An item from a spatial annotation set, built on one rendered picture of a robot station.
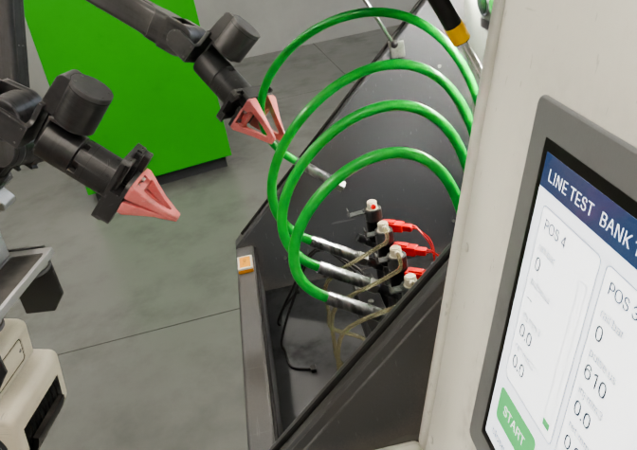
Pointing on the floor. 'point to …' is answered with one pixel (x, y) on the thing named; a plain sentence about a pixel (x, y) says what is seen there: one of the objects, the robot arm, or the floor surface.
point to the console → (481, 300)
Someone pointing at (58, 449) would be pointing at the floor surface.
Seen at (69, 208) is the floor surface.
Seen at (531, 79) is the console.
